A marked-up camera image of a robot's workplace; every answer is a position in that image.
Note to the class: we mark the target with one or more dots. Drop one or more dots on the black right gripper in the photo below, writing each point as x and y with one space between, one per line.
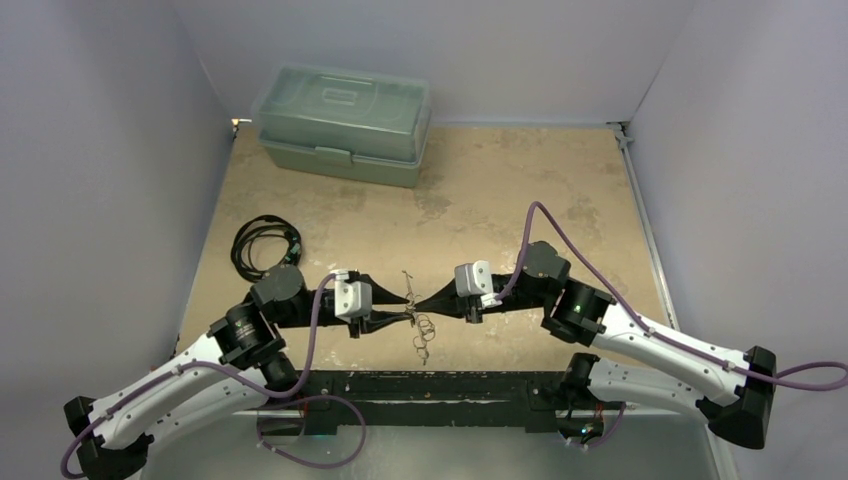
472 307

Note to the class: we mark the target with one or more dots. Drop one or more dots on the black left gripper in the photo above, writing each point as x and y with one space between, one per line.
376 320

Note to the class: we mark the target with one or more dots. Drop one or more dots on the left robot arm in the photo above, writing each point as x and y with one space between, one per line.
261 349

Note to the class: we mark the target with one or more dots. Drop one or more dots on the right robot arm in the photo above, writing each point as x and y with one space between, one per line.
726 389

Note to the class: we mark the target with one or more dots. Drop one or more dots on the green plastic toolbox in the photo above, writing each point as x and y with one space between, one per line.
347 124

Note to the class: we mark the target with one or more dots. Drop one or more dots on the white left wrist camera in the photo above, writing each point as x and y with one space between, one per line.
352 297

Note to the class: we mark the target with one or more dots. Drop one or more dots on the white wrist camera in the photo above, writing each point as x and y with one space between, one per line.
352 297
475 280

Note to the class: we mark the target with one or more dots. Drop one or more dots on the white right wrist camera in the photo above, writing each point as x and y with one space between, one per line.
475 280

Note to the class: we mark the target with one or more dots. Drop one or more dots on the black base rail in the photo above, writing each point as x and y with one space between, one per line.
430 401

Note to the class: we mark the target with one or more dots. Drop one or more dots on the aluminium frame rail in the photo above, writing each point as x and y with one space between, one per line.
719 450

